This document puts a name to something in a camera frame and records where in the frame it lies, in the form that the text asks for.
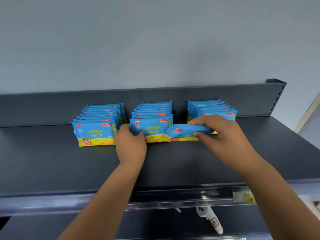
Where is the person's right hand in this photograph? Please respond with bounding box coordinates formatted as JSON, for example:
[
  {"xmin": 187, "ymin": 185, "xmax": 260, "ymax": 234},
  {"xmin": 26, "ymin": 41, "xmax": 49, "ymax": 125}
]
[{"xmin": 187, "ymin": 114, "xmax": 265, "ymax": 174}]

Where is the person's left hand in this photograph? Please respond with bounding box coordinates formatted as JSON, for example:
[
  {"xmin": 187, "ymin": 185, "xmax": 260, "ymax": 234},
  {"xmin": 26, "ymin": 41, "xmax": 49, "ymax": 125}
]
[{"xmin": 114, "ymin": 123, "xmax": 147, "ymax": 165}]

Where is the blue wet wipe pack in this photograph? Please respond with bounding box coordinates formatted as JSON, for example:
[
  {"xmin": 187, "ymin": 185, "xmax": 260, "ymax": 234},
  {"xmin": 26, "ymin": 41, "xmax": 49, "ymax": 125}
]
[
  {"xmin": 166, "ymin": 123, "xmax": 218, "ymax": 142},
  {"xmin": 129, "ymin": 114, "xmax": 174, "ymax": 143}
]

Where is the person's right forearm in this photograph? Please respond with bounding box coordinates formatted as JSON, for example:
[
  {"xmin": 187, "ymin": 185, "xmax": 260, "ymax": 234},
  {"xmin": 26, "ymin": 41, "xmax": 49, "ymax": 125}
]
[{"xmin": 243, "ymin": 157, "xmax": 320, "ymax": 240}]

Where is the person's left forearm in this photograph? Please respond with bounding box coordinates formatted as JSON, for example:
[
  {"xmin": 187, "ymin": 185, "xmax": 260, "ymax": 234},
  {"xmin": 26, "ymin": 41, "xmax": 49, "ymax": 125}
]
[{"xmin": 57, "ymin": 160, "xmax": 145, "ymax": 240}]

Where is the row of blue packets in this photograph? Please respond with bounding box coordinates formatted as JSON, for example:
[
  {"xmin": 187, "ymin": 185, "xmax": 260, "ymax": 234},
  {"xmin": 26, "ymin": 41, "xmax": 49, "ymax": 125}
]
[
  {"xmin": 187, "ymin": 99, "xmax": 238, "ymax": 123},
  {"xmin": 131, "ymin": 100, "xmax": 173, "ymax": 120},
  {"xmin": 71, "ymin": 102, "xmax": 128, "ymax": 147}
]

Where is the green price tag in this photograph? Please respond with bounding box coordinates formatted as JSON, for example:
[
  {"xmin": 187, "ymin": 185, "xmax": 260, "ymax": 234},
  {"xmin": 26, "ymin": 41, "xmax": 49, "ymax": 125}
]
[{"xmin": 232, "ymin": 186, "xmax": 256, "ymax": 203}]

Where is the dark grey metal shelf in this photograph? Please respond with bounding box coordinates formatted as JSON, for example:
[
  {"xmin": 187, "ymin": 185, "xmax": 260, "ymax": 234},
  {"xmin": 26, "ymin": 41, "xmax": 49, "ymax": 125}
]
[{"xmin": 0, "ymin": 78, "xmax": 320, "ymax": 198}]

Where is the white plastic display hook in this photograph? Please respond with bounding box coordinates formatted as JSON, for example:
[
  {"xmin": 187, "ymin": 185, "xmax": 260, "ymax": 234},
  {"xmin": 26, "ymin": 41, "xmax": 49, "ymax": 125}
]
[{"xmin": 195, "ymin": 206, "xmax": 224, "ymax": 235}]

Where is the dark grey lower shelf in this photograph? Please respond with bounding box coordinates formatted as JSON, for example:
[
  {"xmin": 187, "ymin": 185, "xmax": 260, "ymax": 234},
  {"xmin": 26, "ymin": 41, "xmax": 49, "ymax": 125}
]
[{"xmin": 0, "ymin": 204, "xmax": 275, "ymax": 240}]

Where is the clear plastic price strip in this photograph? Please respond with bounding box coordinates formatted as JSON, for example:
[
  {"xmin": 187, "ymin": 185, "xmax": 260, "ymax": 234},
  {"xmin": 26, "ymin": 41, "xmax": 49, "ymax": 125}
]
[{"xmin": 0, "ymin": 179, "xmax": 320, "ymax": 218}]

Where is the beige door frame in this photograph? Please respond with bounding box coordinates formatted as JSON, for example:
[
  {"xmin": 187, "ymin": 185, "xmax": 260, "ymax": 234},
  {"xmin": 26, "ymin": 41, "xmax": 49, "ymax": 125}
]
[{"xmin": 294, "ymin": 92, "xmax": 320, "ymax": 134}]

